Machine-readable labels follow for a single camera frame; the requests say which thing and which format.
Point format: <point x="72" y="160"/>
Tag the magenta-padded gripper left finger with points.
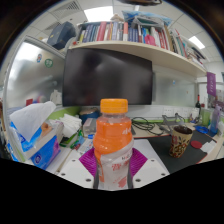
<point x="75" y="170"/>

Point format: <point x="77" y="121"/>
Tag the white folded napkin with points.
<point x="208" y="147"/>

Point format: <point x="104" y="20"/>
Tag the orange-capped drink bottle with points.
<point x="113" y="140"/>

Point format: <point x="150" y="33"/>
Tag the grey metal laptop stand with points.
<point x="173" y="122"/>

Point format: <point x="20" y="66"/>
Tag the crumpled white tissue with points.
<point x="70" y="124"/>

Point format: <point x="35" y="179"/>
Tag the flat round red coaster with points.
<point x="196" y="144"/>

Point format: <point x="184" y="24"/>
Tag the yellow mug with red flowers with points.
<point x="180" y="143"/>

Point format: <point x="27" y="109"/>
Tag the blue tissue box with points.
<point x="43" y="150"/>

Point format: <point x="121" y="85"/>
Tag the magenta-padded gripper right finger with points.
<point x="150" y="170"/>

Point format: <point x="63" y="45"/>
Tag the purple pennant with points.
<point x="211" y="83"/>

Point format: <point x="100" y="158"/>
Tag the dark wine bottle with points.
<point x="198" y="105"/>

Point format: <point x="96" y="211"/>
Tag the ceiling lights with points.
<point x="98" y="13"/>

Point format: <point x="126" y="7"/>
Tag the white wall outlets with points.
<point x="176" y="111"/>

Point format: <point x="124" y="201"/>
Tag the purple water bottle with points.
<point x="215" y="120"/>

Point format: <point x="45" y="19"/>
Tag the black desk mat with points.
<point x="160" y="146"/>

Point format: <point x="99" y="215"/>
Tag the black computer monitor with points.
<point x="106" y="78"/>

